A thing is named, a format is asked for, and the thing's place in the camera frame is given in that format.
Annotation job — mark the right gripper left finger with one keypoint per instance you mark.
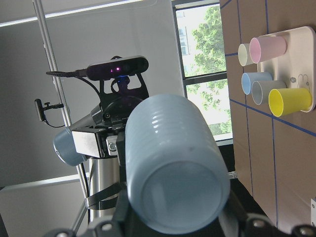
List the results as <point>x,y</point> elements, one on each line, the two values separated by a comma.
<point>101,227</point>

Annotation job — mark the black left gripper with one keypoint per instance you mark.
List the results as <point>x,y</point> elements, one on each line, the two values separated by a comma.
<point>94,134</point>

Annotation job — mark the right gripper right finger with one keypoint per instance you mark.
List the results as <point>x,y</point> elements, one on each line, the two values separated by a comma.
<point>236,222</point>

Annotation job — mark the light blue plastic cup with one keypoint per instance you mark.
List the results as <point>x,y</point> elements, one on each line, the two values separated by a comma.
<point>177,181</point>

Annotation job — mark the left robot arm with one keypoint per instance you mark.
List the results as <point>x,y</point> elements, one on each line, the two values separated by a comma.
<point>96,174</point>

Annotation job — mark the yellow plastic cup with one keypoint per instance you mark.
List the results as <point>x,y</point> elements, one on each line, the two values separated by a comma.
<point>285,101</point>

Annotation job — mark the grey plastic cup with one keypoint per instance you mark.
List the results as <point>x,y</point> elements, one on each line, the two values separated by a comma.
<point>262,88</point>

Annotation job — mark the pale green plastic cup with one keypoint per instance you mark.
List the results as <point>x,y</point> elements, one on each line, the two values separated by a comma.
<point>244,54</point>

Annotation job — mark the pink plastic cup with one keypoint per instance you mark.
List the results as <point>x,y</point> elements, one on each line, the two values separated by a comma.
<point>266,48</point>

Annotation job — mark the white plastic tray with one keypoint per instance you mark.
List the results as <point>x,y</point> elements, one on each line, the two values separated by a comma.
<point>297,66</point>

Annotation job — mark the small black frame camera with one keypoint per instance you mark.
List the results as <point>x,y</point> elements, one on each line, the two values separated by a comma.
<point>41,110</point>

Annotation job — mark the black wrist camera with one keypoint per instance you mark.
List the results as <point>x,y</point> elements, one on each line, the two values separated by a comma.
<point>115,68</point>

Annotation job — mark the aluminium frame post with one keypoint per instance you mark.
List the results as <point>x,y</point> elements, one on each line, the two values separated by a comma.
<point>58,86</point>

